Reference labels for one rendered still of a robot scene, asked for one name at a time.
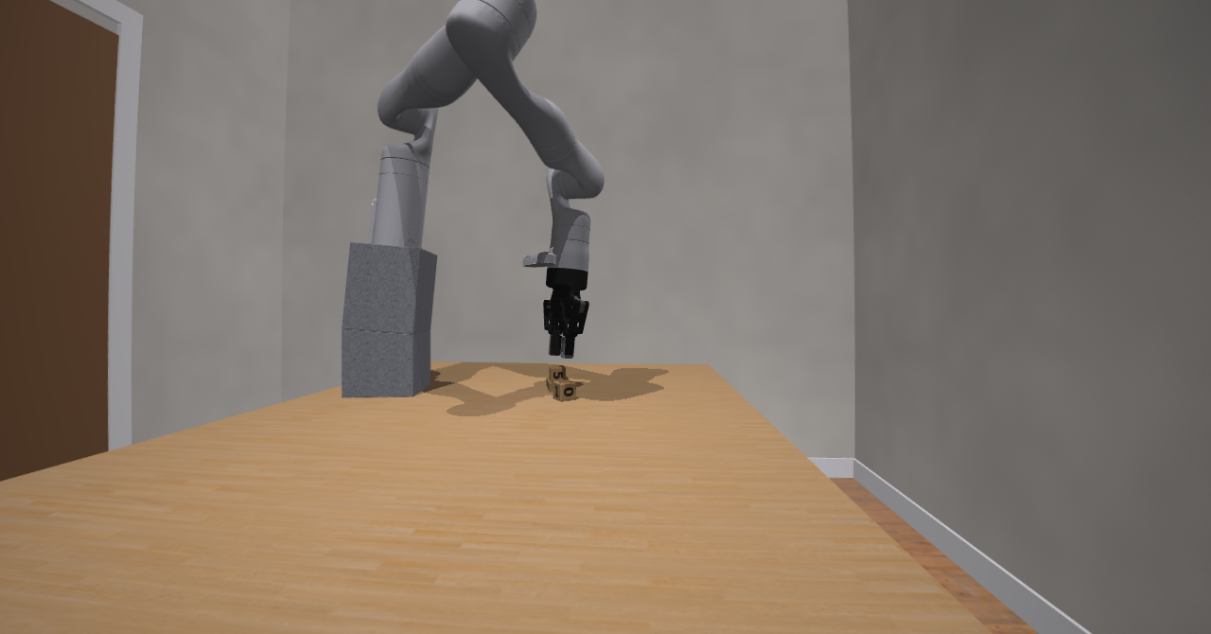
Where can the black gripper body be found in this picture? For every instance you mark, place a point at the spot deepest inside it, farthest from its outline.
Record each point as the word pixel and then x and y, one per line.
pixel 566 283

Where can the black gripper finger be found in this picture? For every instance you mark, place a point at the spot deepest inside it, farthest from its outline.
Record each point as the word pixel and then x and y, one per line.
pixel 578 315
pixel 553 328

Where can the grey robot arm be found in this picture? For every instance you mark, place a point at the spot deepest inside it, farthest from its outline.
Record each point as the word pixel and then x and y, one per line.
pixel 485 36

